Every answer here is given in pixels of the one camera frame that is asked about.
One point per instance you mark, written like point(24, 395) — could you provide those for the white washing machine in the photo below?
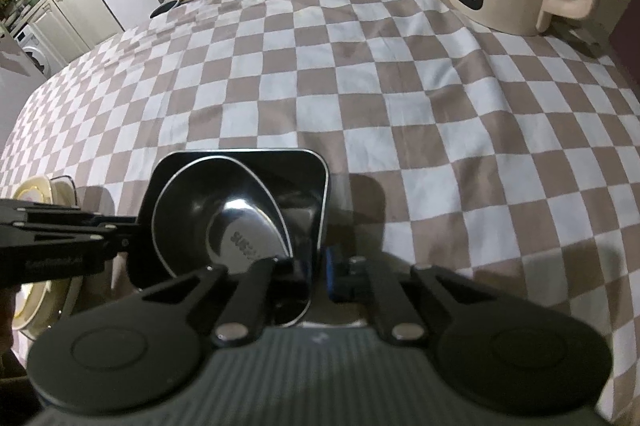
point(42, 56)

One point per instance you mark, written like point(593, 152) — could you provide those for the white kitchen cabinet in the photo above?
point(70, 28)

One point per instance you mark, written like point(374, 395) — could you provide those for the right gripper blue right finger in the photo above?
point(346, 277)

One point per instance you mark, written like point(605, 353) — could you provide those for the dark grey trash bin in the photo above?
point(166, 6)

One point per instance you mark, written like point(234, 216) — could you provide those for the checkered tablecloth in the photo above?
point(514, 161)

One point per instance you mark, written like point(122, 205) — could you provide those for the cream two-handled bowl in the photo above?
point(35, 250)

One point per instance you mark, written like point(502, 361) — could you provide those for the round steel bowl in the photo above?
point(216, 211)

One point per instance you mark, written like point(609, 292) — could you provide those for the square steel tray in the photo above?
point(299, 181)

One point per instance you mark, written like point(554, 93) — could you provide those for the large white blue-rimmed plate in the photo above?
point(59, 265)

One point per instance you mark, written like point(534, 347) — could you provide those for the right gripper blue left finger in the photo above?
point(294, 281)

